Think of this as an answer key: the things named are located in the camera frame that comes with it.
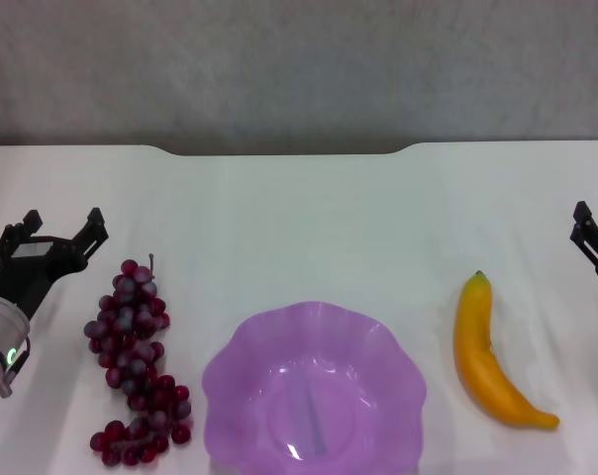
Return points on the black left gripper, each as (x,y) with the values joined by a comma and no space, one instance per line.
(29,277)

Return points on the red purple grape bunch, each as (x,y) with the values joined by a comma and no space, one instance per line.
(130,346)

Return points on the yellow banana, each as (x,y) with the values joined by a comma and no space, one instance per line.
(477,346)

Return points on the purple wavy plastic plate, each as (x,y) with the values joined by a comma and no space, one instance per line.
(314,386)

